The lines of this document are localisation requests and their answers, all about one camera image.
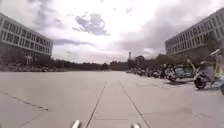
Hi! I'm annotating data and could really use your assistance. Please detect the row of trees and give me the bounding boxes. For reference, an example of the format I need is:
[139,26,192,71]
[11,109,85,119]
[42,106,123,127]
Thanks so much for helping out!
[49,53,178,72]

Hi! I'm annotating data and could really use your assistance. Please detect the tower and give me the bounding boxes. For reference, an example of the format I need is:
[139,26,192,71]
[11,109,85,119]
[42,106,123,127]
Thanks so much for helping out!
[127,51,133,62]

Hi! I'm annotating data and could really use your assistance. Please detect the grey multi-storey building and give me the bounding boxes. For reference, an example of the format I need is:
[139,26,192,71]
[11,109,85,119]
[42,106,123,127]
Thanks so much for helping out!
[164,7,224,62]
[0,12,55,66]

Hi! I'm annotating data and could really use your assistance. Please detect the low bushes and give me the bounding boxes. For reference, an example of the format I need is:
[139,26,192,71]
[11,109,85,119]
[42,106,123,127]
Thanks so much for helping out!
[0,62,68,73]

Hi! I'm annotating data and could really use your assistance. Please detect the row of parked scooters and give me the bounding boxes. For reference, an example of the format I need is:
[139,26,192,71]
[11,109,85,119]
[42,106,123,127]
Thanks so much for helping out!
[125,48,224,96]

